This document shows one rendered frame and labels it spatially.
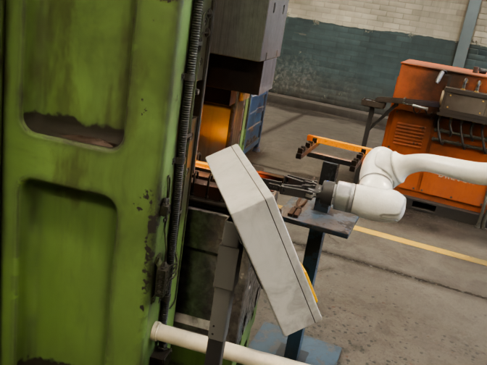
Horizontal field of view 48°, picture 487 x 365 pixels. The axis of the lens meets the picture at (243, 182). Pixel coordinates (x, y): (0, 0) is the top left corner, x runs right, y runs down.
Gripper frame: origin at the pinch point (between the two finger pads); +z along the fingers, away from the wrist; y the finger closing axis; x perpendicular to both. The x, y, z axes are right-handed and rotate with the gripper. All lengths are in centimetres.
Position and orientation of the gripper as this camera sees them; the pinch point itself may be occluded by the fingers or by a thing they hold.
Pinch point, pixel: (269, 180)
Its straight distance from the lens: 169.0
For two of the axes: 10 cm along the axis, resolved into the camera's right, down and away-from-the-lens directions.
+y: 2.3, -2.7, 9.4
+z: -9.6, -2.1, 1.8
